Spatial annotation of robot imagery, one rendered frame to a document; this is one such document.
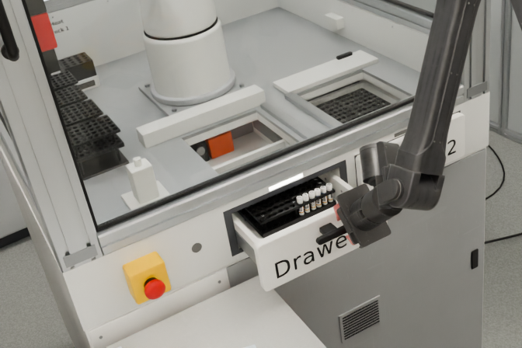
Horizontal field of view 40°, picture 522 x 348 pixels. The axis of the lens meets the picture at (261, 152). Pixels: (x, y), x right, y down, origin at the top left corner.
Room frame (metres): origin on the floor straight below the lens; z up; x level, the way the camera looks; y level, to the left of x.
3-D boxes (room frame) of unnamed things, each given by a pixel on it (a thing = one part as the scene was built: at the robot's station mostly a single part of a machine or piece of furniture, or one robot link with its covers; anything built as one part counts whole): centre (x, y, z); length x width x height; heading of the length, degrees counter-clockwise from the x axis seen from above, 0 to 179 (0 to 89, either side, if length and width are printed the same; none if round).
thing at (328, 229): (1.08, -0.10, 0.91); 0.07 x 0.04 x 0.01; 114
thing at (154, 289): (1.04, 0.24, 0.88); 0.04 x 0.03 x 0.04; 114
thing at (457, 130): (1.34, -0.33, 0.87); 0.29 x 0.02 x 0.11; 114
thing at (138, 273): (1.07, 0.25, 0.88); 0.07 x 0.05 x 0.07; 114
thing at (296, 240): (1.10, -0.09, 0.87); 0.29 x 0.02 x 0.11; 114
